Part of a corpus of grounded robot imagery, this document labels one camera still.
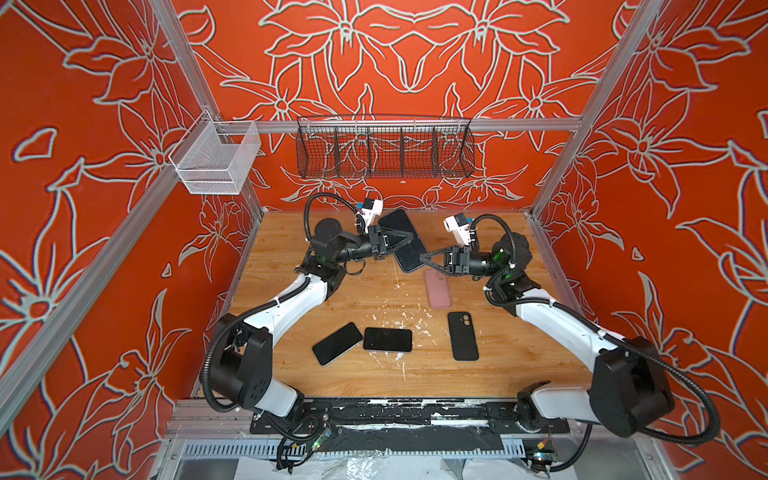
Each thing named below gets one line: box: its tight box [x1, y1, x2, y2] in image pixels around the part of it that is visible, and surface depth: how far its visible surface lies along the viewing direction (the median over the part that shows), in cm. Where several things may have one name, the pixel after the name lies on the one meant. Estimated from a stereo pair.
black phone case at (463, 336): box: [448, 311, 479, 361], surface depth 87 cm
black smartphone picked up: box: [378, 209, 428, 273], surface depth 68 cm
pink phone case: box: [424, 269, 452, 309], surface depth 98 cm
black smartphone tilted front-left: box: [312, 322, 363, 367], surface depth 87 cm
